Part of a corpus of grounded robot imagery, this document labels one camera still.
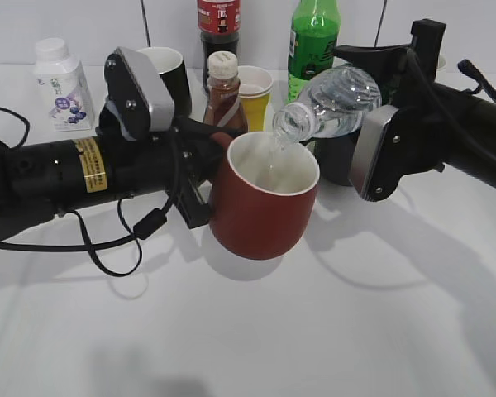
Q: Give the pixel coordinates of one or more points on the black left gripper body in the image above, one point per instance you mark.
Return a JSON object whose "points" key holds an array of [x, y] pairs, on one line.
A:
{"points": [[199, 157]]}

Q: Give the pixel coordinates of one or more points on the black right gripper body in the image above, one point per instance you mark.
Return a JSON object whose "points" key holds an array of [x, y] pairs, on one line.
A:
{"points": [[387, 64]]}

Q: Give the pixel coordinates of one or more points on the clear water bottle green label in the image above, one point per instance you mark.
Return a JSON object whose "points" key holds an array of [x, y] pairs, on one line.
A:
{"points": [[332, 104]]}

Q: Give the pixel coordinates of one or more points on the red mug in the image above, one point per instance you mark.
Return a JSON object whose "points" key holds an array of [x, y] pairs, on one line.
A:
{"points": [[262, 196]]}

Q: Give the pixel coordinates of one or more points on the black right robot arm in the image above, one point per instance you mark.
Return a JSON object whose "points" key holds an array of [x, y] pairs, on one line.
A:
{"points": [[463, 121]]}

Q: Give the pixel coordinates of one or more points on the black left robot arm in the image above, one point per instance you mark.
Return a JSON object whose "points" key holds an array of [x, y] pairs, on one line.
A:
{"points": [[39, 182]]}

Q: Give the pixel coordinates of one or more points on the white mug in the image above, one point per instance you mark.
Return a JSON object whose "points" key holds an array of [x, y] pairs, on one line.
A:
{"points": [[441, 63]]}

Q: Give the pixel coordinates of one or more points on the black mug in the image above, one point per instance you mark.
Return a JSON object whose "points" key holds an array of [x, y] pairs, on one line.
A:
{"points": [[170, 66]]}

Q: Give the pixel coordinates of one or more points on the dark grey mug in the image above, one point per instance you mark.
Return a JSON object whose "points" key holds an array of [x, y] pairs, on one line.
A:
{"points": [[334, 156]]}

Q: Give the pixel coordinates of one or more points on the brown Nescafe coffee bottle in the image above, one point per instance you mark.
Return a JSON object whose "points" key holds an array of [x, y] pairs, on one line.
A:
{"points": [[224, 108]]}

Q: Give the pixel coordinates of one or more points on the yellow plastic cup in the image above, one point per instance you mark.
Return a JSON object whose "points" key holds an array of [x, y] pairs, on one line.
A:
{"points": [[255, 110]]}

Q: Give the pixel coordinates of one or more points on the white paper cup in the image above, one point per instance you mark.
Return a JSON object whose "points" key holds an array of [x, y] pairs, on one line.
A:
{"points": [[255, 81]]}

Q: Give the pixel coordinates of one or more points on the green soda bottle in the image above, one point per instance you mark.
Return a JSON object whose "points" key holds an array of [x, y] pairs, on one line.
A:
{"points": [[315, 26]]}

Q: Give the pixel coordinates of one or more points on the cola bottle red label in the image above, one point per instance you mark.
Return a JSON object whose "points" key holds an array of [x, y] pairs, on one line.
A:
{"points": [[219, 23]]}

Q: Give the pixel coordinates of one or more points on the white yogurt bottle purple label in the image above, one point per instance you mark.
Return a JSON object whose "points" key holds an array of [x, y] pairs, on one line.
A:
{"points": [[65, 94]]}

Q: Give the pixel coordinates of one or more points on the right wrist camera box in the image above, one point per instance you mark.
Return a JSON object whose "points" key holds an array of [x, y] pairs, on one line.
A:
{"points": [[392, 143]]}

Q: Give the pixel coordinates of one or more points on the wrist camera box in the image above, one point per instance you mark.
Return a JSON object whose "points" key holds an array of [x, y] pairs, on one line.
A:
{"points": [[392, 143], [137, 95]]}

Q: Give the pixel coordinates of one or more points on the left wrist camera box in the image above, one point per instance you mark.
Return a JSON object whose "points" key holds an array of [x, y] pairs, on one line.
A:
{"points": [[137, 95]]}

